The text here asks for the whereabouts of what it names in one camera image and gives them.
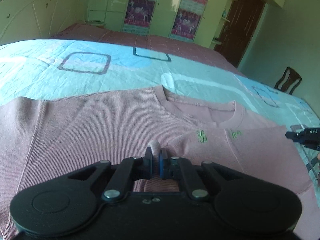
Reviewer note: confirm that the pink checked bed cover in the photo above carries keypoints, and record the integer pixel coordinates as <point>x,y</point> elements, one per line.
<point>194,52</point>

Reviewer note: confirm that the lower left wardrobe poster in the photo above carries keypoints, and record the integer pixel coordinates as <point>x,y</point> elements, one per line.
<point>139,13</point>

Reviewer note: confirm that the light blue patterned bedsheet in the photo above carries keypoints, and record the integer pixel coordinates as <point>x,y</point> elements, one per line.
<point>57,69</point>

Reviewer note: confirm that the pink long-sleeve sweatshirt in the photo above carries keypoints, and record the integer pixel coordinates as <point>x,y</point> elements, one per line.
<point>41,140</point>

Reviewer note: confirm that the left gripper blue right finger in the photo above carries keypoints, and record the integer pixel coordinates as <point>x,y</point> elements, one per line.
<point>182,171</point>

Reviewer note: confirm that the stack of papers by wardrobe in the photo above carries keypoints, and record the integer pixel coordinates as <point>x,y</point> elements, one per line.
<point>96,23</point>

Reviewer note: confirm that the cream wooden headboard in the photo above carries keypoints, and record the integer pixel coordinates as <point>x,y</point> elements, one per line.
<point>32,19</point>

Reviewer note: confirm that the lower right wardrobe poster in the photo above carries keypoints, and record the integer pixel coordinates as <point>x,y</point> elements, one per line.
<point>185,26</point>

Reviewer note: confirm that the dark brown wooden door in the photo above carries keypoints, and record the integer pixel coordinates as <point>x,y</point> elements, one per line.
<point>242,19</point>

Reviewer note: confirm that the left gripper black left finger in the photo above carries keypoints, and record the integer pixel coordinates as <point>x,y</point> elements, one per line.
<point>127,172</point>

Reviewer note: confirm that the cream corner shelf unit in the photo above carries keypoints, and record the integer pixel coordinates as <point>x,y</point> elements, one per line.
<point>224,19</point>

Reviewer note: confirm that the dark wooden chair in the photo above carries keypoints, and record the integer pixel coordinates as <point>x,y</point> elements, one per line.
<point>289,81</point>

